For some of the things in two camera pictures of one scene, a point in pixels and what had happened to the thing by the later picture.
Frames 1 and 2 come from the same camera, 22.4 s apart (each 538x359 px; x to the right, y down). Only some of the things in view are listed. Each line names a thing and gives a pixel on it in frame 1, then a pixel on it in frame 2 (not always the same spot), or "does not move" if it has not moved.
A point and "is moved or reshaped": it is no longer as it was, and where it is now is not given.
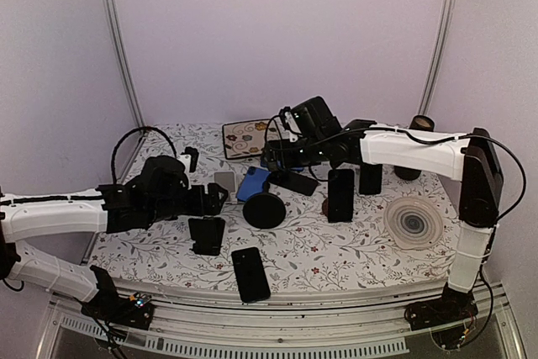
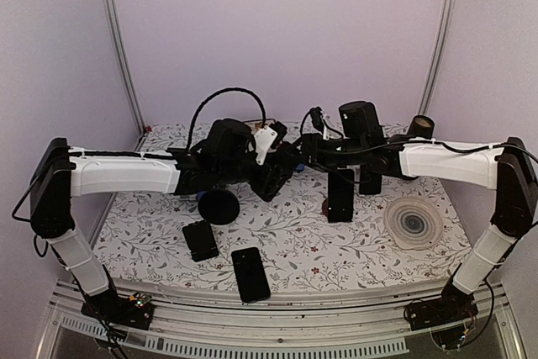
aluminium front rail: x=195 y=325 does not move
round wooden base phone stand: x=324 y=206 does not move
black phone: x=340 y=195 does not move
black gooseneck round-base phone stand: x=265 y=210 to x=218 y=207
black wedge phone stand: x=208 y=234 is moved or reshaped
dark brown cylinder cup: x=417 y=122 does not move
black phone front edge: x=251 y=277 does not move
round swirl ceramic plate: x=414 y=223 does not move
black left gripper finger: x=218 y=197 to x=289 y=153
